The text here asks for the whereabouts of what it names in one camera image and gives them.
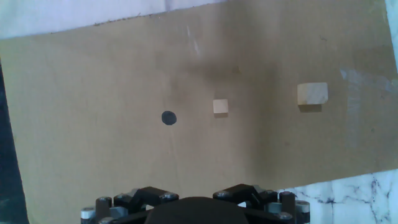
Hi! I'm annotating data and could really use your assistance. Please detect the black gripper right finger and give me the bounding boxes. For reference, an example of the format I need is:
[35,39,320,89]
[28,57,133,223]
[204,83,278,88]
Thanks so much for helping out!
[213,183,312,224]

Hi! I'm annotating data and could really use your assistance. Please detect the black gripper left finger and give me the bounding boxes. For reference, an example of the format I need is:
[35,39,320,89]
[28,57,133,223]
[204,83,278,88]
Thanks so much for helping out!
[80,185,180,224]

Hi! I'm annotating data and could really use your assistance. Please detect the small wooden cube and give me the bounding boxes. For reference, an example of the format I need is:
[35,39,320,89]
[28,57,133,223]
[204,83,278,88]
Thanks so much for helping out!
[213,98,229,114]

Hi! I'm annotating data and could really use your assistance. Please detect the medium wooden block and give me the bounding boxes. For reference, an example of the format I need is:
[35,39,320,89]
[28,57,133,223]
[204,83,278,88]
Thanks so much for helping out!
[297,82,329,106]

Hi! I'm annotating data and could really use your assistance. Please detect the black round mark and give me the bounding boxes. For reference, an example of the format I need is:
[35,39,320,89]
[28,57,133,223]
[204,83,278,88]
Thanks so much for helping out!
[161,110,178,126]

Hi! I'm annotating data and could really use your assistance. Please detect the brown cardboard sheet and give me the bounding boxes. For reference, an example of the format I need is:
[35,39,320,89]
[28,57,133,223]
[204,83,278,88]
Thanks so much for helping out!
[0,0,398,224]

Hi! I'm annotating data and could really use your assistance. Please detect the clear tape patch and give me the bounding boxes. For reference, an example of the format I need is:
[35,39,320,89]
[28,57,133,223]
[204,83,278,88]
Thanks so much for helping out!
[340,67,398,147]

